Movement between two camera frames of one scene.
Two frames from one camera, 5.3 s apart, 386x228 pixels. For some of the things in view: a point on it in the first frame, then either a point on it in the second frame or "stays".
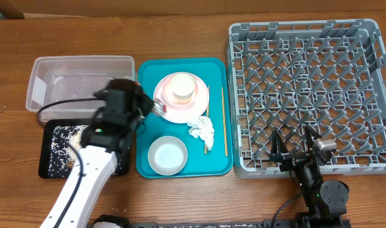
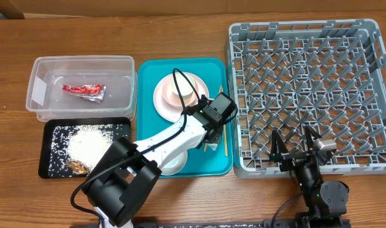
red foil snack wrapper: x=159 y=107 -> x=94 y=92
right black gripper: x=295 y=160 stays
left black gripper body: x=141 y=106 -> x=218 y=138
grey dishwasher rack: x=331 y=75 stays
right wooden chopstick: x=224 y=124 stays
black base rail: x=307 y=220 stays
